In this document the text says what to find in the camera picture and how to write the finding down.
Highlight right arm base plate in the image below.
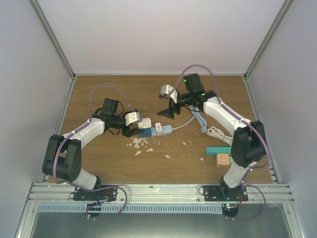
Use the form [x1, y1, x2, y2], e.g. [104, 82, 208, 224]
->
[198, 185, 249, 202]

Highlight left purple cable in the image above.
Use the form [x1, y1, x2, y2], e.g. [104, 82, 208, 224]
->
[53, 82, 138, 185]

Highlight light blue power strip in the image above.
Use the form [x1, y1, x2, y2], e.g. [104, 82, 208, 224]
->
[151, 125, 173, 137]

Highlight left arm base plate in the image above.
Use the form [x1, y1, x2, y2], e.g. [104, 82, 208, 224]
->
[69, 185, 118, 203]

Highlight aluminium front rail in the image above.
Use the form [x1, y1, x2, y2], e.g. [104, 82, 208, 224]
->
[27, 183, 295, 204]

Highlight teal power strip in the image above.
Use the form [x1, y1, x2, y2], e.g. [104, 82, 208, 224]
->
[206, 146, 233, 164]

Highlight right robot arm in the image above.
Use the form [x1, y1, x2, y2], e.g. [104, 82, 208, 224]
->
[157, 73, 268, 201]

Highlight slotted cable duct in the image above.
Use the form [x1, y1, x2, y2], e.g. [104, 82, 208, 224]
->
[38, 203, 222, 214]

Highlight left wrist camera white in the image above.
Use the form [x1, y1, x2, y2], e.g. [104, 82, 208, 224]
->
[124, 111, 142, 126]

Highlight white coiled cable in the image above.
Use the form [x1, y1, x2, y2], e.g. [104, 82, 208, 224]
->
[206, 126, 235, 146]

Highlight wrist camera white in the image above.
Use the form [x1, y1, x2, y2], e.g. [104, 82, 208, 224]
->
[159, 84, 178, 103]
[124, 111, 142, 126]

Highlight white square plug adapter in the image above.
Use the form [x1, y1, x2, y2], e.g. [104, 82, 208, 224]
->
[138, 118, 152, 129]

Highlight dark blue cube adapter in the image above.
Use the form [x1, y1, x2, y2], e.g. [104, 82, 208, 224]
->
[140, 128, 152, 138]

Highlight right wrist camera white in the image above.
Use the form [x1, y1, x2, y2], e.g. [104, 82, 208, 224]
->
[159, 84, 178, 103]

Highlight pink cube adapter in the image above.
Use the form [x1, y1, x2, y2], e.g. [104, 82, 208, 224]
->
[216, 153, 230, 169]

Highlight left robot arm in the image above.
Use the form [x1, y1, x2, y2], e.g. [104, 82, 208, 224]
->
[42, 98, 142, 200]

